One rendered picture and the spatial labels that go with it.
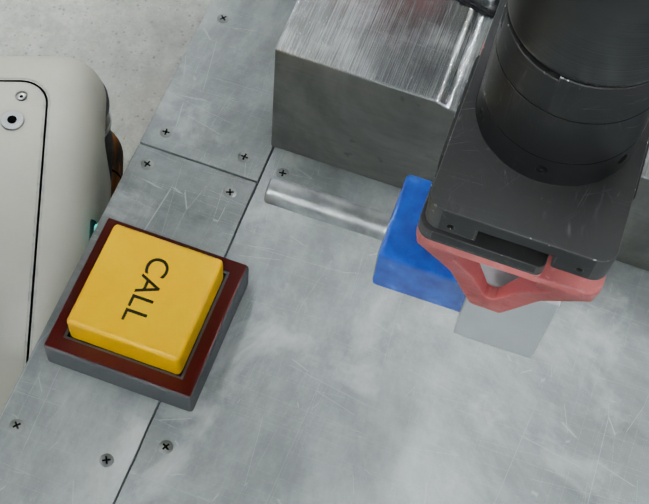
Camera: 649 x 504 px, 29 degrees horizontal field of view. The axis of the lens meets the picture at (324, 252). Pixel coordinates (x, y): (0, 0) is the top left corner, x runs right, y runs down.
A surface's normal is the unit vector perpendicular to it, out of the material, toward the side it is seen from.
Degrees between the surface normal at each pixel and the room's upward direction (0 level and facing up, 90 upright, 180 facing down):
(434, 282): 90
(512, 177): 0
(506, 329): 90
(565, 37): 90
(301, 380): 0
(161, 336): 0
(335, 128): 90
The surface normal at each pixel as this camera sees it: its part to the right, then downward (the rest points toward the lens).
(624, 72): 0.09, 0.88
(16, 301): 0.06, -0.47
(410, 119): -0.33, 0.82
